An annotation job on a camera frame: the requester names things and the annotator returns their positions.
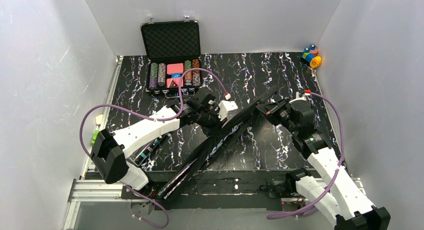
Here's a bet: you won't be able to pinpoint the black racket bag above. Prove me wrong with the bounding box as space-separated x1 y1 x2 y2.
168 85 278 199

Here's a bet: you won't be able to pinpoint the black shuttlecock tube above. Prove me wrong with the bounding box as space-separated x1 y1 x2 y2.
132 137 165 166

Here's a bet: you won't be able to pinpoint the badminton racket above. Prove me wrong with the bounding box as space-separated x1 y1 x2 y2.
156 158 198 200

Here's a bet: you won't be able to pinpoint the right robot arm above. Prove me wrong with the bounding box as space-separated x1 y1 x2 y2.
256 90 391 230

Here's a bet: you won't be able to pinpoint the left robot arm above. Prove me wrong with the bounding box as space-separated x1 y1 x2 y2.
90 91 238 190

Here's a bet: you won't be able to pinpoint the colourful toy blocks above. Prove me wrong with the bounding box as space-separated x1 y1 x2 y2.
300 44 322 68

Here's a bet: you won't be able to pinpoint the black poker chip case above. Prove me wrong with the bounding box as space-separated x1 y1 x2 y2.
140 19 201 96

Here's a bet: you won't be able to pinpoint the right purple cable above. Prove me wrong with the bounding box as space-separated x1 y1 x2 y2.
266 89 345 221

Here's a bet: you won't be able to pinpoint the purple cable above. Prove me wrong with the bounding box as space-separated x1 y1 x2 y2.
266 89 345 221
79 67 231 229

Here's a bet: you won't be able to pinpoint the chrome case handle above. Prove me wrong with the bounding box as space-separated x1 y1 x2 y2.
162 90 186 99

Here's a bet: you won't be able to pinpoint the beige block on rail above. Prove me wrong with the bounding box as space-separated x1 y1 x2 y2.
95 114 104 125

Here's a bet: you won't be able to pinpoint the green clip on rail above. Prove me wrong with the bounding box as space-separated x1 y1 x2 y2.
90 130 99 146

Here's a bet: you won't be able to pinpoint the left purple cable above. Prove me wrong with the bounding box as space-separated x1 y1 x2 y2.
79 67 231 229

